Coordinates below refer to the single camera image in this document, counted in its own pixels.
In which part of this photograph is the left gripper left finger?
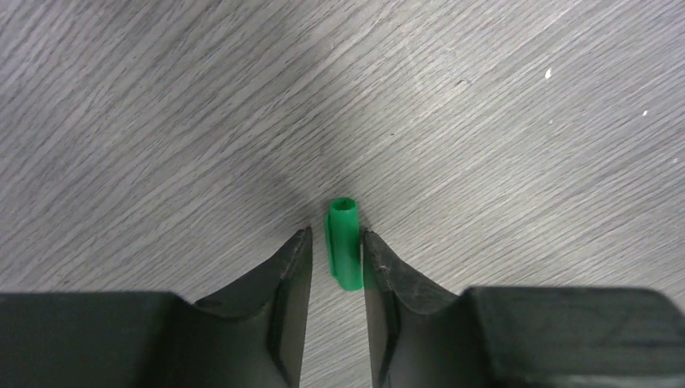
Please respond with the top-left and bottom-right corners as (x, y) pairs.
(1, 228), (313, 387)

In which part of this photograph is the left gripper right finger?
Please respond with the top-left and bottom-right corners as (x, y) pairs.
(362, 230), (684, 387)

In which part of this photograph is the green marker cap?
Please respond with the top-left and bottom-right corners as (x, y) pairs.
(324, 197), (364, 291)

